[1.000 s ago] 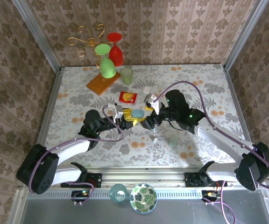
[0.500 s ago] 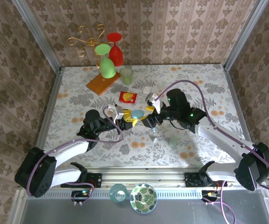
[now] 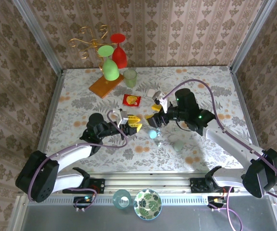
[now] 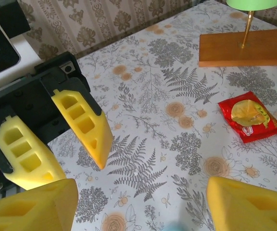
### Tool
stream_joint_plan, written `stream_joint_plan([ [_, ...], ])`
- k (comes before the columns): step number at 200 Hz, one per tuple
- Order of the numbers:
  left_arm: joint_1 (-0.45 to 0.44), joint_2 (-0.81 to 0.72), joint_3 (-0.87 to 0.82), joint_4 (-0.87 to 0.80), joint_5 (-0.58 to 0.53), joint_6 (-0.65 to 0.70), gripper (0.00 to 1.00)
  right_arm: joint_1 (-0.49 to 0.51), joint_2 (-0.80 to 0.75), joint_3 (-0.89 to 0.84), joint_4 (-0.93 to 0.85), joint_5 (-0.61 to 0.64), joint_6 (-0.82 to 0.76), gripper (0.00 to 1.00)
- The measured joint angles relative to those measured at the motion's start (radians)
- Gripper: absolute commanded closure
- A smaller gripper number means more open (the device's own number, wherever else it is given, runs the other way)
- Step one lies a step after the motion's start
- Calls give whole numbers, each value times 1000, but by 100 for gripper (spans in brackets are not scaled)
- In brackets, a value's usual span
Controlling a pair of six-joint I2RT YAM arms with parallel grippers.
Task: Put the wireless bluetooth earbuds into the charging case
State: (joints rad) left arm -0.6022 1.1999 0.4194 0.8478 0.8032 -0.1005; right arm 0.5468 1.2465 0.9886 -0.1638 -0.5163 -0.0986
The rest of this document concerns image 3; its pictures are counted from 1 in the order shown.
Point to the long aluminium base rail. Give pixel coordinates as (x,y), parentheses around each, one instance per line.
(153,183)

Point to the teal glass cup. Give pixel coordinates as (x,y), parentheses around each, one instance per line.
(116,201)

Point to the green plastic tumbler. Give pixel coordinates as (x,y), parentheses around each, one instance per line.
(130,79)

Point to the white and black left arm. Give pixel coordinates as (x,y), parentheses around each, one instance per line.
(76,150)

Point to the green wine glass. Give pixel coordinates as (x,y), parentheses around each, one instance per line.
(110,69)

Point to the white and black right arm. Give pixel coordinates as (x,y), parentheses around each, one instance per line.
(232,142)

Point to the aluminium frame post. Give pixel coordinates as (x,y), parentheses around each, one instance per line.
(251,36)
(40,38)

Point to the white earbud charging case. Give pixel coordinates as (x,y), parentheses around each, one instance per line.
(150,93)

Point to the red snack packet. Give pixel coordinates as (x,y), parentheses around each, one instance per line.
(131,99)

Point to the small pale green bead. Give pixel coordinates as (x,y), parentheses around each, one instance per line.
(158,131)

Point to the blue earbud charging case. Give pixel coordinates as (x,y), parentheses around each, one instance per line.
(152,134)

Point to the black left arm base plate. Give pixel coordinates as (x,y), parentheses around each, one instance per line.
(100,185)

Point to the aluminium table side rail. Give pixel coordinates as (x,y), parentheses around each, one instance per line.
(53,101)
(245,108)

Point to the leaf pattern bowl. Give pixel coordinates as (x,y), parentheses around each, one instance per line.
(143,204)

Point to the red wine glass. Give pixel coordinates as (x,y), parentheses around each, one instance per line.
(119,56)

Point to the grey metal shelf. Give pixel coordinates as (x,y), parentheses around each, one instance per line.
(80,221)

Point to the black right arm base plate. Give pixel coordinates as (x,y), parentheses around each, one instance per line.
(196,185)

